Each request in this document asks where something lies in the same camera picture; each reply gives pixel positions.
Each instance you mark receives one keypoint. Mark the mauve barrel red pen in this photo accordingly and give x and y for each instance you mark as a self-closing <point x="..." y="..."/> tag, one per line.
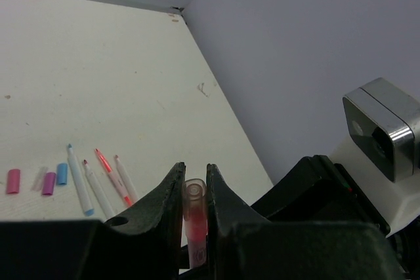
<point x="197" y="251"/>

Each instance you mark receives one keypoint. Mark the clear red pen cap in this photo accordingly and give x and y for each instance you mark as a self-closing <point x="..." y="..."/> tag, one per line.
<point x="38" y="182"/>

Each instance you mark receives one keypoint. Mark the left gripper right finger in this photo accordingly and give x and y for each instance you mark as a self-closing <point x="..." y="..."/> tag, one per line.
<point x="242" y="244"/>

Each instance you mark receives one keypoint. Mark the blue pen cap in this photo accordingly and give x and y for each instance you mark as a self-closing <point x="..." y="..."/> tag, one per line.
<point x="62" y="174"/>

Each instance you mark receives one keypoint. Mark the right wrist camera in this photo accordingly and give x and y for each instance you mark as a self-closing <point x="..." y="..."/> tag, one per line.
<point x="381" y="151"/>

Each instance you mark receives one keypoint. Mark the pink capped pen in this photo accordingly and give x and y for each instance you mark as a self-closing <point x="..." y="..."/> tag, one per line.
<point x="126" y="179"/>

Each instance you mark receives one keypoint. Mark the white purple pen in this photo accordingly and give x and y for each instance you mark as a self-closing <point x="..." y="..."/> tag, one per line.
<point x="99" y="193"/>

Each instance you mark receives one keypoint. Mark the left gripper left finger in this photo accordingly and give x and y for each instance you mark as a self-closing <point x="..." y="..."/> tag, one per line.
<point x="142" y="242"/>

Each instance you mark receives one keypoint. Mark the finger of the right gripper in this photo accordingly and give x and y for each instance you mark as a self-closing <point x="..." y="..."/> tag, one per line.
<point x="316" y="189"/>

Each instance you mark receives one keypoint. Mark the purple pen cap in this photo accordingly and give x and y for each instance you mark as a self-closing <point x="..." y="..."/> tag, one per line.
<point x="48" y="184"/>

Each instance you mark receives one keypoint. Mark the translucent pink pen cap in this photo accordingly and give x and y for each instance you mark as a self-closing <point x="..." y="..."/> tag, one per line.
<point x="194" y="206"/>

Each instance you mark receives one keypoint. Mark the white blue pen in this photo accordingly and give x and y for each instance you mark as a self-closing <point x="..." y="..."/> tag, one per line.
<point x="82" y="192"/>

